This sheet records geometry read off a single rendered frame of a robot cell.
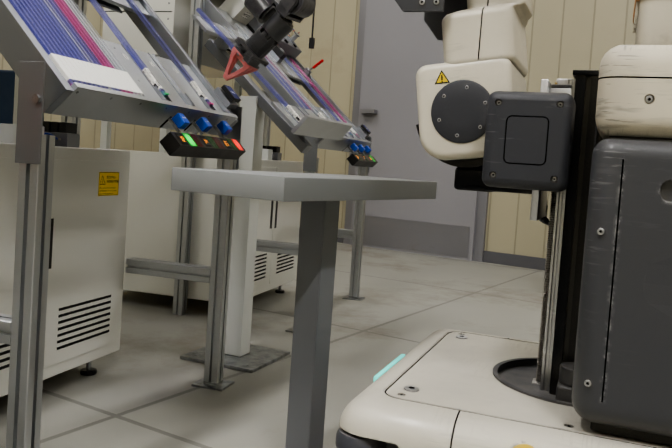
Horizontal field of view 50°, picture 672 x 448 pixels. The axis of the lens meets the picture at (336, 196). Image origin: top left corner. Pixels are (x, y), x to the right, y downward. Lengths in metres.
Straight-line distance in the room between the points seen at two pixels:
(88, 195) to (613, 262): 1.32
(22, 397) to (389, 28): 4.56
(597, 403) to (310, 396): 0.62
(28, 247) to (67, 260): 0.58
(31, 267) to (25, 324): 0.10
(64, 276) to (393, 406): 1.03
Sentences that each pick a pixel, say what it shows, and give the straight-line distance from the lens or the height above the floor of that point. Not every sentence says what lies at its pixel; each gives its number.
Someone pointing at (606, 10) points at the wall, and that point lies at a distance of 5.09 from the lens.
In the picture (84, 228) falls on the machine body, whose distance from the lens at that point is 1.91.
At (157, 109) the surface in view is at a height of 0.71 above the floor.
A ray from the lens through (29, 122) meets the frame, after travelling 1.30.
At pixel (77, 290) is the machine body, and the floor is 0.26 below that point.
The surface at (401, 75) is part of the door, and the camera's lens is 5.42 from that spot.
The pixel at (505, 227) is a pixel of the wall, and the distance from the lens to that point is 5.12.
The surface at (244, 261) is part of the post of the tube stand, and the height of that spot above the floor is 0.31.
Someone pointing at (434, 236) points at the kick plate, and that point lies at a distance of 5.25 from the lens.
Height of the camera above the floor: 0.63
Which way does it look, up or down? 3 degrees down
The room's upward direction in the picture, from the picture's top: 4 degrees clockwise
